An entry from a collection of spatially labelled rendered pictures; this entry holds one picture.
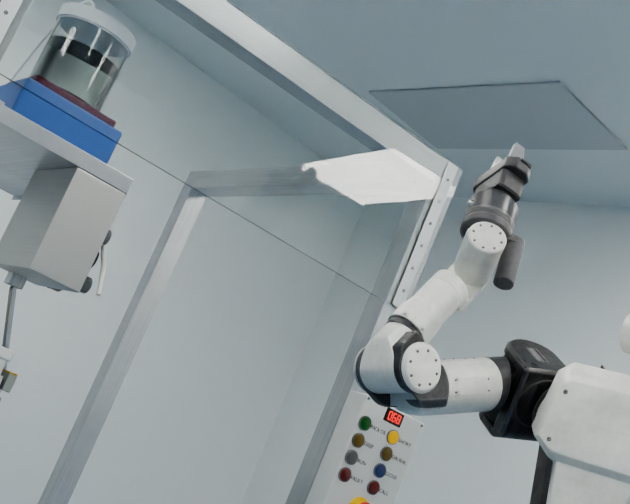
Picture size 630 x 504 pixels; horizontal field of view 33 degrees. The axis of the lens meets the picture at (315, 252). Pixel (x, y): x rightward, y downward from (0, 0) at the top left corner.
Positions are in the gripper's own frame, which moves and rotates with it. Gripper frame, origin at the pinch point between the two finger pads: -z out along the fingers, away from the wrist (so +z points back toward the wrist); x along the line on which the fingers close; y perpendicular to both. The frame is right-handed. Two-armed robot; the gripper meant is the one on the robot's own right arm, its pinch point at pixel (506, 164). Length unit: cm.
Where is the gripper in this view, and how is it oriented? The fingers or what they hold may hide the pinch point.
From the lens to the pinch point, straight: 194.0
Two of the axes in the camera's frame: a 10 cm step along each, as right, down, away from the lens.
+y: -8.1, -5.4, -2.4
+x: 5.0, -4.0, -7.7
